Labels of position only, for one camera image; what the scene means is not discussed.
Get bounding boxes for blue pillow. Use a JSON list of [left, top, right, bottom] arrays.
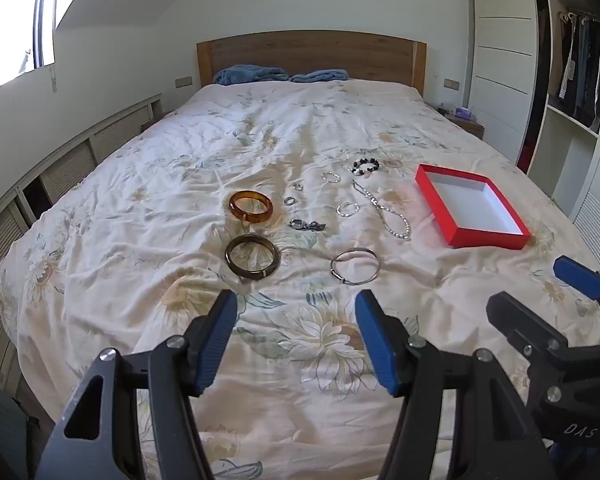
[[214, 64, 291, 86], [290, 69, 351, 83]]

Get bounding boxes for black beaded bracelet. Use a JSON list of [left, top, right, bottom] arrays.
[[348, 158, 382, 176]]

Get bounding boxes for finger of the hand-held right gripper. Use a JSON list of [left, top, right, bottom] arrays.
[[486, 291, 571, 356], [554, 256, 600, 306]]

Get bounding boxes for silver chain necklace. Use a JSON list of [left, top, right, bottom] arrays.
[[351, 180, 412, 241]]

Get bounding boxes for white open closet shelves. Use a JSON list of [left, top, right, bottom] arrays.
[[520, 0, 600, 241]]

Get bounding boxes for wooden nightstand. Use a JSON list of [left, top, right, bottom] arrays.
[[447, 110, 487, 140]]

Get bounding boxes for thin silver bangle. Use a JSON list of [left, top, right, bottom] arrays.
[[330, 248, 382, 286]]

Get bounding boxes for dark green bangle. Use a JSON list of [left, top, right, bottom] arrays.
[[225, 234, 281, 279]]

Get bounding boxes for amber bangle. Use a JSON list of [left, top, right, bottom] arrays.
[[229, 190, 274, 224]]

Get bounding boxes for low louvred wall cabinets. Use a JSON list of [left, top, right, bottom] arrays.
[[0, 92, 163, 376]]

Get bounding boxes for hanging dark clothes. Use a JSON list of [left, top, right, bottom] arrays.
[[557, 10, 600, 128]]

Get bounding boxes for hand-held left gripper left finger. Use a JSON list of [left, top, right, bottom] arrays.
[[34, 289, 239, 480]]

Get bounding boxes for wooden headboard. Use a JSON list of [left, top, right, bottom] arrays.
[[196, 30, 427, 98]]

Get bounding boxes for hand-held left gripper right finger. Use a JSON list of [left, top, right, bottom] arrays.
[[354, 288, 553, 480]]

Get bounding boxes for white wardrobe doors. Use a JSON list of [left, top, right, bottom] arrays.
[[470, 0, 541, 171]]

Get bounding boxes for red cardboard box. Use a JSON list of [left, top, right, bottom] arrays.
[[414, 163, 532, 250]]

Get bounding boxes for window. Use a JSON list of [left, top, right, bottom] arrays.
[[0, 0, 63, 92]]

